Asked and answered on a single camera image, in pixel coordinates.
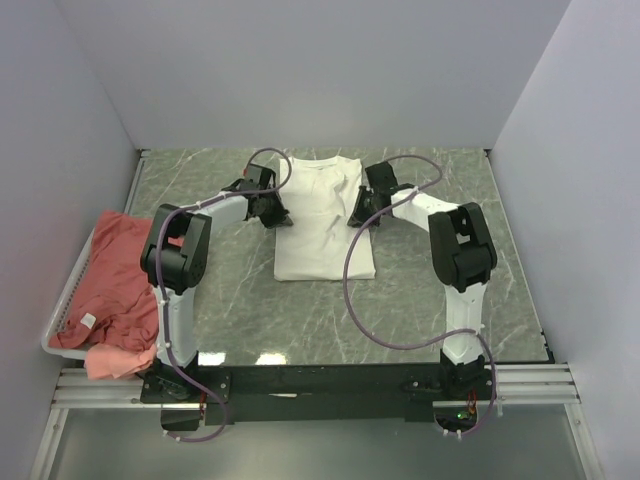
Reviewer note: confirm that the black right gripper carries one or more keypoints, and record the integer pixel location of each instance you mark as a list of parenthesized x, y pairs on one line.
[(358, 217)]

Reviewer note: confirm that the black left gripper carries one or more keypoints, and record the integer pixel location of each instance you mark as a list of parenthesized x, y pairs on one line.
[(280, 218)]

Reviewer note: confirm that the white t-shirt red print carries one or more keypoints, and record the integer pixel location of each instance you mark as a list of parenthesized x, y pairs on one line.
[(320, 197)]

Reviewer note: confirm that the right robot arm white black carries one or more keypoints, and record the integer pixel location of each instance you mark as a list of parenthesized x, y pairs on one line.
[(463, 257)]

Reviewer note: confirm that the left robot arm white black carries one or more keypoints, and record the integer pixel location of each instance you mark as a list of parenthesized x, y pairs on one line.
[(175, 258)]

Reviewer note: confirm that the red t-shirt in tray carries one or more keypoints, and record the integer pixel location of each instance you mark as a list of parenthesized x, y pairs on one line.
[(100, 280)]

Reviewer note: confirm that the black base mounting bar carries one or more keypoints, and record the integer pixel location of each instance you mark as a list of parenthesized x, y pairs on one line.
[(271, 393)]

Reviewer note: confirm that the pink t-shirt in tray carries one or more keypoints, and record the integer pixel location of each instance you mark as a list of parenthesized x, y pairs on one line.
[(104, 362)]

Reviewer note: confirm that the white plastic tray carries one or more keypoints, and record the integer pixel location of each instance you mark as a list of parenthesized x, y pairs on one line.
[(60, 310)]

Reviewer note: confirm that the aluminium frame rail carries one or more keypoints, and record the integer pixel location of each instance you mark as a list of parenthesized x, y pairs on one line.
[(527, 384)]

